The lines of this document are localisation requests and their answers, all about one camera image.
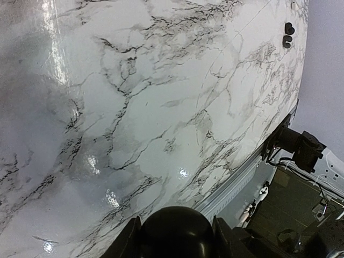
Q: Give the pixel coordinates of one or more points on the black earbud charging case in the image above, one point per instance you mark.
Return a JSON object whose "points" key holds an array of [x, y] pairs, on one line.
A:
{"points": [[176, 231]]}

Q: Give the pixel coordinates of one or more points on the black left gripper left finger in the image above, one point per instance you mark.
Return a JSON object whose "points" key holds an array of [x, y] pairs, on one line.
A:
{"points": [[126, 244]]}

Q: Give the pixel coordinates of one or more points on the aluminium front rail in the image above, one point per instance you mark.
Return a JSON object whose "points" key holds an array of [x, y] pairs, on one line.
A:
{"points": [[228, 190]]}

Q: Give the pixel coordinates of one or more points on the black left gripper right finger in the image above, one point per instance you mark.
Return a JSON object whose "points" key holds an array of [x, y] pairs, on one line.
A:
{"points": [[226, 243]]}

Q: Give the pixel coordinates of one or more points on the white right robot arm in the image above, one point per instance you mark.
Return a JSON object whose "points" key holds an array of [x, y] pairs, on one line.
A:
{"points": [[333, 168]]}

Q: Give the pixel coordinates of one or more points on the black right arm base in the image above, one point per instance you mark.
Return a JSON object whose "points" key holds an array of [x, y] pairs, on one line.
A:
{"points": [[305, 148]]}

